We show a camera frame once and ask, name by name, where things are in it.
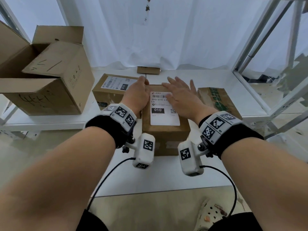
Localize person's right hand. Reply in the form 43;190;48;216
161;76;214;125

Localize person's left hand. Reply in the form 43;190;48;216
120;76;150;116

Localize cardboard box with large label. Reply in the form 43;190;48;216
141;85;191;157

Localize person's right forearm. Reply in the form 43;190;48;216
219;138;308;231

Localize person's left forearm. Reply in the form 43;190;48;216
0;126;116;231

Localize small flat cardboard piece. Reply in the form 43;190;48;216
137;66;161;75

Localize cardboard box with green tape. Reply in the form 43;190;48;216
197;87;243;120

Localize cardboard box with small label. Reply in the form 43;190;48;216
92;74;142;119

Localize white curtain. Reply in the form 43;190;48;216
56;0;273;70

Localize black left wristband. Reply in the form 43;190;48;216
85;113;131;149

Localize black wristband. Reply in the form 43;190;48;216
85;113;131;149
199;115;265;159

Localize black right wristband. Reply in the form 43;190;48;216
199;115;265;159

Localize large open cardboard box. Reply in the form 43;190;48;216
0;21;95;116

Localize white clog shoe with charms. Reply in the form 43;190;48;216
194;198;228;231

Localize black shorts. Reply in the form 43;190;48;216
76;209;262;231

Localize white left wrist camera rig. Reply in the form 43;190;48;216
101;103;156;170

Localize white wrist camera rig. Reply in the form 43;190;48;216
101;103;156;170
178;111;243;177

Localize white right wrist camera rig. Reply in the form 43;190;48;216
178;111;243;177

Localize white metal rack frame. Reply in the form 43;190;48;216
232;0;308;140

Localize black left camera cable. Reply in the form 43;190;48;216
86;157;137;211

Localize black camera cable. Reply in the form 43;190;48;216
200;165;238;217
86;157;137;211

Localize black right camera cable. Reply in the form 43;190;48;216
200;165;238;217

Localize white metal shelf frame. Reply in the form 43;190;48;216
0;0;32;43

